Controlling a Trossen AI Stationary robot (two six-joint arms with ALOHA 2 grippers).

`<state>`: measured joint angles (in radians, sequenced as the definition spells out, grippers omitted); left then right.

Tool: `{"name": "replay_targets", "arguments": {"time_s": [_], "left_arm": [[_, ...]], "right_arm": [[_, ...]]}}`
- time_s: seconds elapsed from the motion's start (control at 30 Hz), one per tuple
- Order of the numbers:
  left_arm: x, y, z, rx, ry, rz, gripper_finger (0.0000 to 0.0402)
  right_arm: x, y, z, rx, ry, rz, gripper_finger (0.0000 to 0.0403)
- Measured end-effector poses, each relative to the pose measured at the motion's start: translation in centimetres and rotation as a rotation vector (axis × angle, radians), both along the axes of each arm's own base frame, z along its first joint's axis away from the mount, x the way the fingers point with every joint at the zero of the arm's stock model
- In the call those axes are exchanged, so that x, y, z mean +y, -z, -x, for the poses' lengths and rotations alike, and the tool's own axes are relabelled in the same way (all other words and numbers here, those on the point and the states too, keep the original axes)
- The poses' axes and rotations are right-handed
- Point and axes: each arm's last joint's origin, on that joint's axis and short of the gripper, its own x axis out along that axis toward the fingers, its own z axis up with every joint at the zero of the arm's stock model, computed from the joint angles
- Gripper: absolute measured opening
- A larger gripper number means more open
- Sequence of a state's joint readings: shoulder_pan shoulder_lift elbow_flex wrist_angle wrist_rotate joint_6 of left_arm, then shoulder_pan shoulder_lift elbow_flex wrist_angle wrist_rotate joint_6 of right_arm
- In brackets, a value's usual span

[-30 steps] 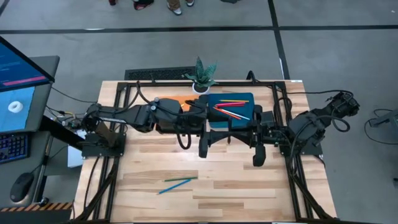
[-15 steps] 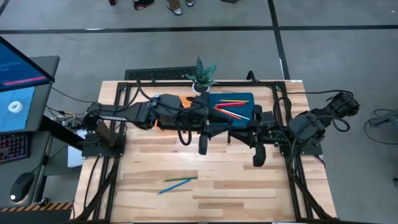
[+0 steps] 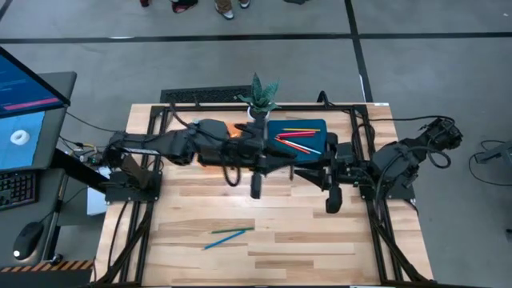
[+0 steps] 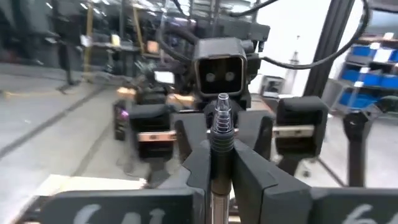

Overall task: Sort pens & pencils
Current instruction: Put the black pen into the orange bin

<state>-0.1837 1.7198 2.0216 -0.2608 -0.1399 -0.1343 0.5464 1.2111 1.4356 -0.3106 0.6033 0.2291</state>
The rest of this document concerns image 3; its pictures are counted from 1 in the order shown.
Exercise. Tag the light blue pencil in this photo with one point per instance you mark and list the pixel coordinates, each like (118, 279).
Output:
(224, 240)

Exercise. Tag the monitor with light blue picture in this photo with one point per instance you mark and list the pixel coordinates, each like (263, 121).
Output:
(16, 156)

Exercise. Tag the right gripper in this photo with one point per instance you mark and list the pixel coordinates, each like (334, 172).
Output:
(346, 164)

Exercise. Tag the grey desk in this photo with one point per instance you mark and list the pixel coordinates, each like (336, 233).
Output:
(8, 228)

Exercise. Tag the blue plastic tray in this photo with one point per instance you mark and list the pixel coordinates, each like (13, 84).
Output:
(280, 126)

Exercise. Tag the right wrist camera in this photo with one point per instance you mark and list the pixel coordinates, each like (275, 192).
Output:
(334, 202)

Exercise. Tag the grey floor stand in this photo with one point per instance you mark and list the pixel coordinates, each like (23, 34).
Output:
(496, 153)

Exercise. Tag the orange plastic tray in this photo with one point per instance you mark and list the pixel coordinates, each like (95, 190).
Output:
(233, 130)

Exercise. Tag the green pencil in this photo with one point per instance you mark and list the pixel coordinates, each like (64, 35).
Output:
(232, 230)

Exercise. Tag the white pencil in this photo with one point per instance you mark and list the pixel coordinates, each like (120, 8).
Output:
(304, 147)

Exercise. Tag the black computer mouse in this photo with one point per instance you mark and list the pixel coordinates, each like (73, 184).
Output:
(27, 240)

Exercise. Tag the orange pencil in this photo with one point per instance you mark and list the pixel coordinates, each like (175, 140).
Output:
(292, 145)

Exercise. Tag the black grip ballpoint pen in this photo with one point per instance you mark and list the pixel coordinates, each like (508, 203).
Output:
(291, 174)

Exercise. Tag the black keyboard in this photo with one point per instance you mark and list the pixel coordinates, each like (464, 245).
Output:
(18, 190)

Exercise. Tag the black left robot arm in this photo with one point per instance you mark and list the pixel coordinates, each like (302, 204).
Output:
(172, 144)

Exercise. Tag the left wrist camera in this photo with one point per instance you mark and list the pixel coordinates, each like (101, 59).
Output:
(256, 188)

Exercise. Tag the snake plant in white pot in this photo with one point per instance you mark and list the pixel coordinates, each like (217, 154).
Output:
(260, 100)

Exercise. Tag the red pencil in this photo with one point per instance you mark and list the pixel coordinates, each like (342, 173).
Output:
(296, 136)

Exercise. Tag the black yellow hazard-striped panel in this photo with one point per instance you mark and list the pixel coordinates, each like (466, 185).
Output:
(40, 278)

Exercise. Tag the white label sticker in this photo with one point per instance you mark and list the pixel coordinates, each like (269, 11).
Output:
(381, 104)

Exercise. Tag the black metal table frame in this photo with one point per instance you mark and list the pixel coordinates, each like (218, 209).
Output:
(200, 107)

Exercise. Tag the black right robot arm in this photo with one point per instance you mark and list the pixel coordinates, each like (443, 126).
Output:
(396, 160)

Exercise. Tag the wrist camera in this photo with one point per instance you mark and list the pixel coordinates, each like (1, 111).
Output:
(334, 202)
(256, 188)

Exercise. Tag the monitor with dark blue screen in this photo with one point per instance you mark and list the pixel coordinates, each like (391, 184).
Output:
(24, 88)

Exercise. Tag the yellow pencil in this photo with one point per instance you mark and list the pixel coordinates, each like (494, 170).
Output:
(301, 130)

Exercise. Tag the black floor mat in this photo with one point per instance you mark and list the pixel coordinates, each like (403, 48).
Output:
(200, 95)

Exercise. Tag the person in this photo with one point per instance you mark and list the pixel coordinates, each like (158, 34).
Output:
(184, 5)
(225, 11)

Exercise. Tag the pink pencil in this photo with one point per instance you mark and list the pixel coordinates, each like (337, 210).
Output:
(298, 133)

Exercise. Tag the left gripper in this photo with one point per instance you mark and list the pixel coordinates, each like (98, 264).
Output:
(250, 150)

